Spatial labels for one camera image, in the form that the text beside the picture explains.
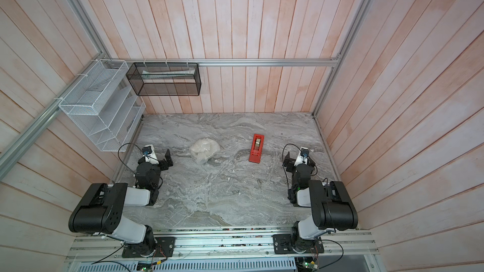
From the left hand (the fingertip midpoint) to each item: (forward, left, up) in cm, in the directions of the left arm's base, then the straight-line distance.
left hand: (160, 152), depth 92 cm
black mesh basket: (+39, +3, +16) cm, 42 cm away
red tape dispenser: (+6, -48, -4) cm, 49 cm away
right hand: (0, -69, +1) cm, 69 cm away
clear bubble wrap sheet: (+3, -20, -2) cm, 20 cm away
